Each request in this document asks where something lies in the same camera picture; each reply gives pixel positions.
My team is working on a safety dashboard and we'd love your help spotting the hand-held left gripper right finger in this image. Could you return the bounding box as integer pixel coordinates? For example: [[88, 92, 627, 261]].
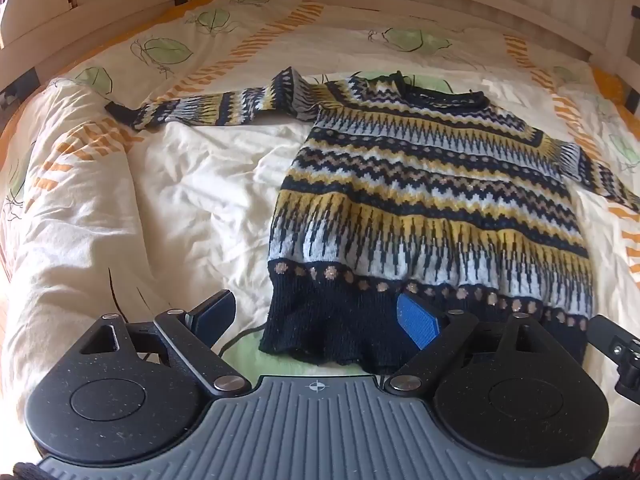
[[384, 293, 555, 394]]

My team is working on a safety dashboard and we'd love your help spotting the patterned knit sweater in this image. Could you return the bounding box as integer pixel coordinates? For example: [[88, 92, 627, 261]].
[[104, 66, 640, 377]]

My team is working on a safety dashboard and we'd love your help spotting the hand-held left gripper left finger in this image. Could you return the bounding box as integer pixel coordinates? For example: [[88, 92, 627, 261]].
[[77, 289, 252, 394]]

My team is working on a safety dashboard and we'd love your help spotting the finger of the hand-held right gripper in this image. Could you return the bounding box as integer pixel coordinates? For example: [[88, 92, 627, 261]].
[[587, 314, 640, 407]]

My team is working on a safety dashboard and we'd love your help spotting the leaf print duvet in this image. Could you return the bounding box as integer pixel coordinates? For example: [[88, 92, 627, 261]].
[[0, 0, 640, 411]]

